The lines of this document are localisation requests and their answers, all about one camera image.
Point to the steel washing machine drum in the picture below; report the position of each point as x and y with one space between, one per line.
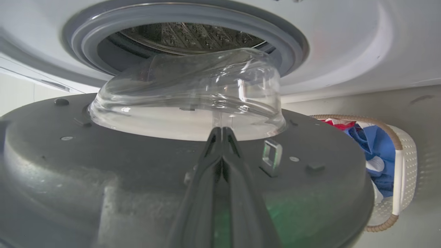
193 36

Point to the red garment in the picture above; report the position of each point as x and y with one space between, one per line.
336 123

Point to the grey washing machine door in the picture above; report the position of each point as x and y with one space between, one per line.
103 179

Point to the grey rubber door gasket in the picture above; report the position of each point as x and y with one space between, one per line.
179 17

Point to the white perforated laundry basket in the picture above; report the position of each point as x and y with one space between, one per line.
404 165

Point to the white washing machine body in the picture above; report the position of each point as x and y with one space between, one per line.
344 44

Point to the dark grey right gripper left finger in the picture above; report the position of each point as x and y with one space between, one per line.
200 203

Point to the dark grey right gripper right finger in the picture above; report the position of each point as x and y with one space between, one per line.
246 203

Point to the blue garment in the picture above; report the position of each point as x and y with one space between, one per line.
380 151

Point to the white garment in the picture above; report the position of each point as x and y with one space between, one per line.
375 164

